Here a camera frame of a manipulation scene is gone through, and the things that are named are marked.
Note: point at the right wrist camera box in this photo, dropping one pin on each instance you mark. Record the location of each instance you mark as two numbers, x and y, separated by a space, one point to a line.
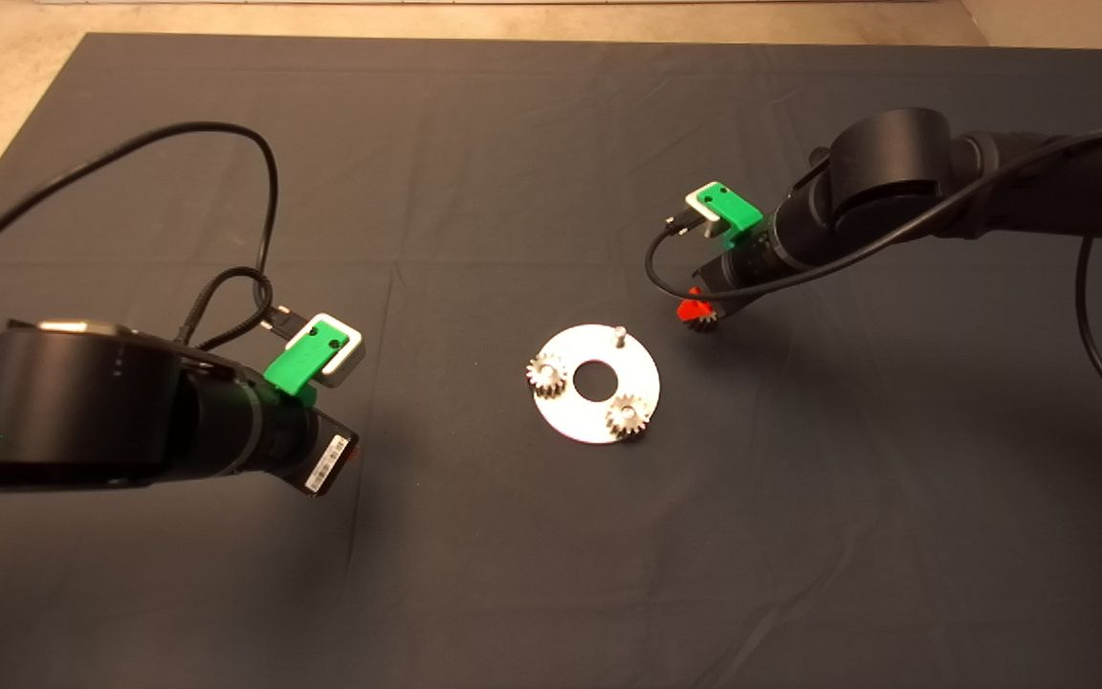
699 215

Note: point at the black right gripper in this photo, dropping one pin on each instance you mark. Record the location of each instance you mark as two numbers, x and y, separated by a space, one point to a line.
742 268

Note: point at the green right camera mount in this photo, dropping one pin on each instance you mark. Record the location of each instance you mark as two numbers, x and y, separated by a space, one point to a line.
733 211

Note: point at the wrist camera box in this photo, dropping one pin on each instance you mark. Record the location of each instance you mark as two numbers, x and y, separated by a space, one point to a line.
348 359
699 215

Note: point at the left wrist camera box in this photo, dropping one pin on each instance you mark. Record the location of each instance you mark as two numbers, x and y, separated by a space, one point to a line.
348 359

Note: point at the steel planetary gear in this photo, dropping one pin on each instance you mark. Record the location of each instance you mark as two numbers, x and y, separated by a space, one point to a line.
546 375
628 416
706 324

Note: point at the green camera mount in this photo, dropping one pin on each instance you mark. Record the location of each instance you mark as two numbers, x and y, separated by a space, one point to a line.
297 368
733 211

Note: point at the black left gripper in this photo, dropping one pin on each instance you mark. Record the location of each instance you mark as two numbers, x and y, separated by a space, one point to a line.
297 445

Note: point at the green left camera mount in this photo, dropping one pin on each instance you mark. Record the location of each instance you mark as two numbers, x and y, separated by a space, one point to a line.
297 368

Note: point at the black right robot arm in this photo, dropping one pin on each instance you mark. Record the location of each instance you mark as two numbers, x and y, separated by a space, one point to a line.
895 172

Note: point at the dark grey table cloth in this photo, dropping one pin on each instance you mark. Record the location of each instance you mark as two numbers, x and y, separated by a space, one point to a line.
513 144

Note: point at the round metal carrier plate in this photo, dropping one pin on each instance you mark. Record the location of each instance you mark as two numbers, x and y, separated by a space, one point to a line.
570 411

